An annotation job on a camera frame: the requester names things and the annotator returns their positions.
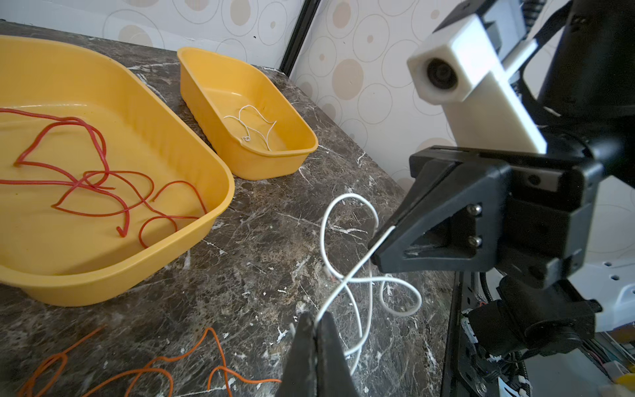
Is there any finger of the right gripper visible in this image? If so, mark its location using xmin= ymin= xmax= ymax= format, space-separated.
xmin=371 ymin=158 xmax=512 ymax=274

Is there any red cable in bin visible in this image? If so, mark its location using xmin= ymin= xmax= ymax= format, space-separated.
xmin=0 ymin=108 xmax=208 ymax=249

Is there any white cable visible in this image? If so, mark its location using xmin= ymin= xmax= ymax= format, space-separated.
xmin=222 ymin=103 xmax=278 ymax=152
xmin=314 ymin=193 xmax=423 ymax=375

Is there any orange cable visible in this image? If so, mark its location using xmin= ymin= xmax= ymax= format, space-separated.
xmin=17 ymin=324 xmax=283 ymax=397

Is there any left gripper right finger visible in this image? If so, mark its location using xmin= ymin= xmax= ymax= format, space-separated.
xmin=317 ymin=312 xmax=358 ymax=397

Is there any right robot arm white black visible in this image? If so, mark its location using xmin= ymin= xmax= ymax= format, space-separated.
xmin=370 ymin=1 xmax=634 ymax=396

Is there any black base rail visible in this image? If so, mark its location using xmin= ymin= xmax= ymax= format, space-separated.
xmin=279 ymin=0 xmax=322 ymax=77

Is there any yellow plastic bin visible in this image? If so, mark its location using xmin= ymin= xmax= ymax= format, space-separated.
xmin=177 ymin=47 xmax=318 ymax=180
xmin=1 ymin=36 xmax=235 ymax=306

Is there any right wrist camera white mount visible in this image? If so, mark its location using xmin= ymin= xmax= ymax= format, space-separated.
xmin=407 ymin=14 xmax=547 ymax=154

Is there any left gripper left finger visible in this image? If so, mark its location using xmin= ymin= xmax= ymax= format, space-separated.
xmin=275 ymin=313 xmax=317 ymax=397

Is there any right yellow plastic bin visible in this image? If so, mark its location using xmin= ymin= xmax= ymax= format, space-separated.
xmin=177 ymin=47 xmax=318 ymax=180

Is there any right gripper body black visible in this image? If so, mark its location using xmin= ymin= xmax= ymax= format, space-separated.
xmin=409 ymin=147 xmax=605 ymax=289

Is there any middle yellow plastic bin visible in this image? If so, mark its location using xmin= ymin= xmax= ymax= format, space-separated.
xmin=1 ymin=36 xmax=235 ymax=306

